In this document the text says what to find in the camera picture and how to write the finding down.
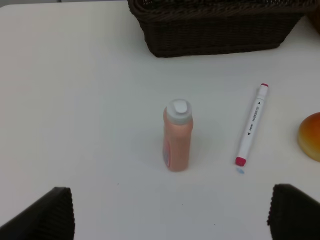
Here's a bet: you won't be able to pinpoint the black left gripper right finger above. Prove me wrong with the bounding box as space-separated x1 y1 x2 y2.
267 183 320 240

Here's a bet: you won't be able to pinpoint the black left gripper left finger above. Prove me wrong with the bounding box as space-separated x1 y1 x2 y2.
0 187 75 240

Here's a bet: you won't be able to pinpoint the white marker red caps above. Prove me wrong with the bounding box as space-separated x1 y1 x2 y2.
235 83 269 167

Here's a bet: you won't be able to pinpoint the orange round bread bun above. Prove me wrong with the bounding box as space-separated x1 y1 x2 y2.
297 112 320 162

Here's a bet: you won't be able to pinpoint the pink bottle white cap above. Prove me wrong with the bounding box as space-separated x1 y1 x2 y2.
162 99 194 172

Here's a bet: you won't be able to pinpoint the dark brown wicker basket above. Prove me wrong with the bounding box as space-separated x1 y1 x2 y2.
128 0 319 58

